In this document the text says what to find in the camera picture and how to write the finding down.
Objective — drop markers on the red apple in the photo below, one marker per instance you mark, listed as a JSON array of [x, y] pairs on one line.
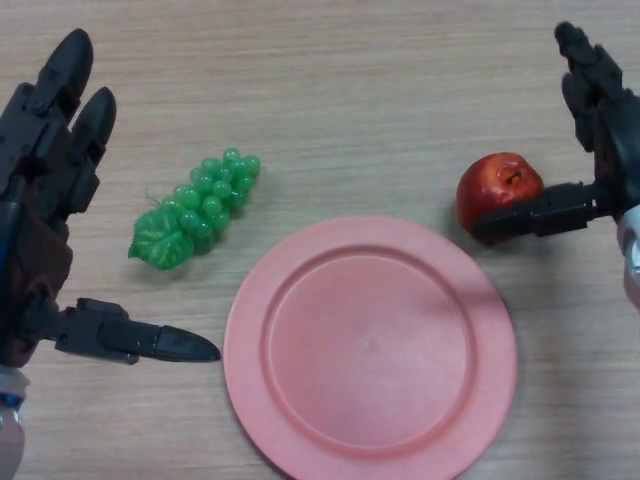
[[487, 185]]

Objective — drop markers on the pink round plate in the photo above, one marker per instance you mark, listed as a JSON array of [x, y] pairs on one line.
[[370, 350]]

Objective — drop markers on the green plastic grape bunch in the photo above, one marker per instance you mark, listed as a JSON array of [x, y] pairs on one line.
[[205, 200]]

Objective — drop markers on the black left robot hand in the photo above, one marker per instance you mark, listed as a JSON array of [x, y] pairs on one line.
[[40, 150]]

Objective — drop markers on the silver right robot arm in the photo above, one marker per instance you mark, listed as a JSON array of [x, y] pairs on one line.
[[631, 250]]

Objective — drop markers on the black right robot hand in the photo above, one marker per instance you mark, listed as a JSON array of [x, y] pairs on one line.
[[615, 140]]

